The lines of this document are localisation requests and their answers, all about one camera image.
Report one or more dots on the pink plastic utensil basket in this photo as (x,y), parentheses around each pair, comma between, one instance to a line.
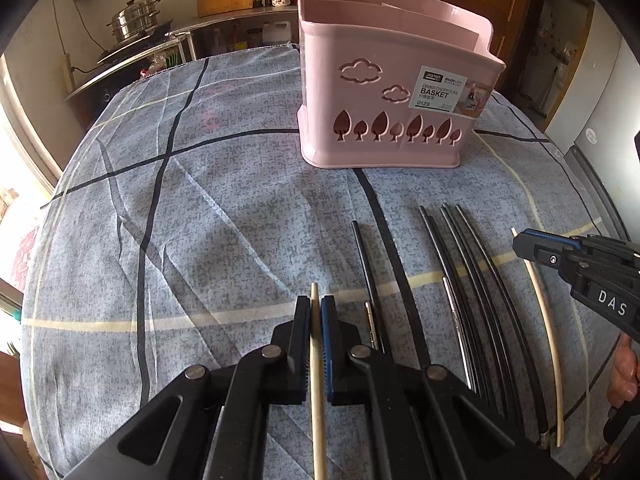
(391,83)

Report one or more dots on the stainless steel steamer pot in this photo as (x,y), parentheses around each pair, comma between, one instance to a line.
(136,17)

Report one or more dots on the white plastic jug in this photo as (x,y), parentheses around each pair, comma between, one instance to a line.
(279,32)

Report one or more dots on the person right hand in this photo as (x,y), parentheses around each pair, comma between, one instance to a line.
(624,379)

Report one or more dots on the black chopstick steel end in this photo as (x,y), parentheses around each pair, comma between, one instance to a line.
(372,302)

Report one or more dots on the black chopstick silver handle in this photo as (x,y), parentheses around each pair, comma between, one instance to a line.
(454,298)

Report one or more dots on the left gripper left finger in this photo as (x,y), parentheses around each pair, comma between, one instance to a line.
(298,351)

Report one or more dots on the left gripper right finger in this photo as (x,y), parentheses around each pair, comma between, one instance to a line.
(333,350)

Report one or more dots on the blue patterned tablecloth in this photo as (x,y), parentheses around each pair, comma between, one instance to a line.
(187,223)

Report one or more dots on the beige wooden chopstick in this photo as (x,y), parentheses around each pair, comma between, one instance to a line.
(543,301)
(316,384)

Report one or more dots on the metal kitchen shelf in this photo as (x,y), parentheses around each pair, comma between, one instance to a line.
(164,48)

